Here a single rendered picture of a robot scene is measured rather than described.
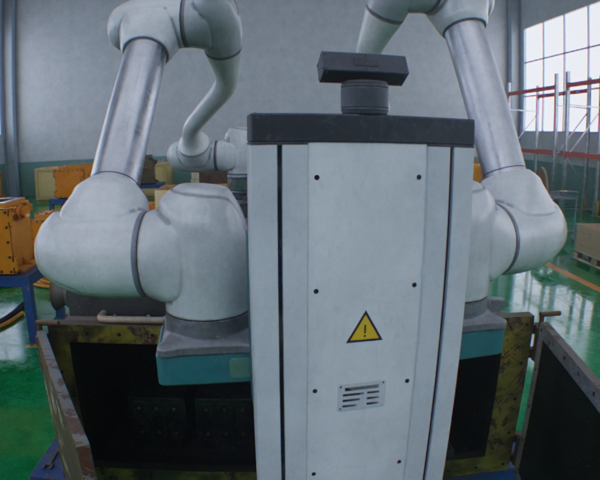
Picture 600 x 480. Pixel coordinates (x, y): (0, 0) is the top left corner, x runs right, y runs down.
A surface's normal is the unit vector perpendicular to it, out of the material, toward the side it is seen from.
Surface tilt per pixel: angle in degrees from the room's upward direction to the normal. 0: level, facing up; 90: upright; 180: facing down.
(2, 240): 90
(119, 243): 64
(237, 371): 90
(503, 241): 84
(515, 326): 90
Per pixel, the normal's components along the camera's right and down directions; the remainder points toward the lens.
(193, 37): 0.13, 0.85
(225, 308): 0.54, 0.27
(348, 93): -0.70, 0.15
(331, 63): 0.16, -0.29
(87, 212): -0.03, -0.48
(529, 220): 0.29, -0.45
